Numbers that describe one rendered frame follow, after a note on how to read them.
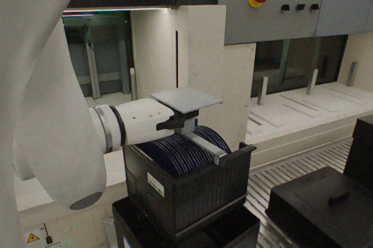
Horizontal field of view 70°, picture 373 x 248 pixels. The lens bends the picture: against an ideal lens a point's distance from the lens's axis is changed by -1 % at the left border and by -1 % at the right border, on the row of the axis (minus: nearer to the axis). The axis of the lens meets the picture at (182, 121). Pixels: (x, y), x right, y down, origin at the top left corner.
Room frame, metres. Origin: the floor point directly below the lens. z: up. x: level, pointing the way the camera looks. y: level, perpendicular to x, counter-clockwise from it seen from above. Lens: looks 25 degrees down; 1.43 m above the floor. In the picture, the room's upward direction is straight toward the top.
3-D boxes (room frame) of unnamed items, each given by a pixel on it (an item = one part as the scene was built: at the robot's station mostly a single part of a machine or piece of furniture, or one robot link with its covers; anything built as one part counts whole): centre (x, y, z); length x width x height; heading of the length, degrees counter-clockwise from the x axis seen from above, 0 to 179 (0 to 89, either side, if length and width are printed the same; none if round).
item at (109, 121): (0.42, 0.14, 1.22); 0.09 x 0.03 x 0.08; 36
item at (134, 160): (0.52, 0.00, 1.08); 0.24 x 0.20 x 0.32; 36
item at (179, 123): (0.45, 0.03, 1.22); 0.08 x 0.06 x 0.01; 66
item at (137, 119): (0.46, 0.08, 1.22); 0.11 x 0.10 x 0.07; 126
